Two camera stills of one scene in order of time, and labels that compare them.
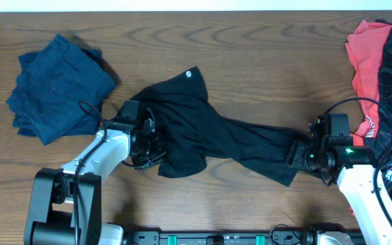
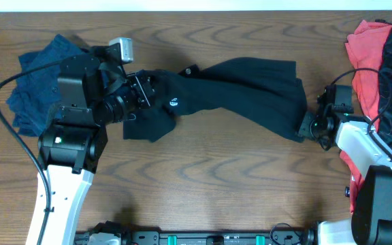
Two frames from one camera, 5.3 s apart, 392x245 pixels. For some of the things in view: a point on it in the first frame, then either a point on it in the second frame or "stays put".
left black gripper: [160, 151] -> [141, 97]
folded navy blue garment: [59, 91] stays put
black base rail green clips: [222, 237] stays put
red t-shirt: [366, 47] stays put
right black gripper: [294, 156] -> [308, 117]
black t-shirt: [192, 131] -> [261, 92]
